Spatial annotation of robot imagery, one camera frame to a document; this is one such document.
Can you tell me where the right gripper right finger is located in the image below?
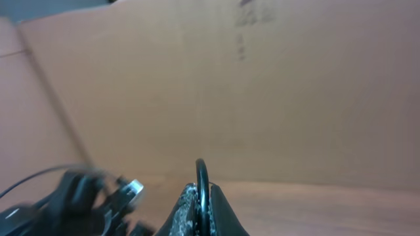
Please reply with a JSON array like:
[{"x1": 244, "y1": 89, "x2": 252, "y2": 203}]
[{"x1": 209, "y1": 185, "x2": 249, "y2": 236}]

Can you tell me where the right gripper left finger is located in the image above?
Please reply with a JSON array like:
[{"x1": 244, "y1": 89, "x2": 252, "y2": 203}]
[{"x1": 155, "y1": 183, "x2": 198, "y2": 236}]

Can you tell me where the black USB-C cable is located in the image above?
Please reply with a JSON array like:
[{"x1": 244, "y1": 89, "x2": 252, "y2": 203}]
[{"x1": 195, "y1": 158, "x2": 211, "y2": 236}]

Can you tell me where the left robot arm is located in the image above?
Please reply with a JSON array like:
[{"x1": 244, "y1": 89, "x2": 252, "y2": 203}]
[{"x1": 1, "y1": 170, "x2": 156, "y2": 236}]

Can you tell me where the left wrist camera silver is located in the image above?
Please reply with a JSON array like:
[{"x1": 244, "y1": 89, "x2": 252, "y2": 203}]
[{"x1": 122, "y1": 180, "x2": 144, "y2": 210}]

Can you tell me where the left camera black cable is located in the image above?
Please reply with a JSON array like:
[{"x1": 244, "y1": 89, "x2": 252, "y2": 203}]
[{"x1": 0, "y1": 163, "x2": 99, "y2": 199}]

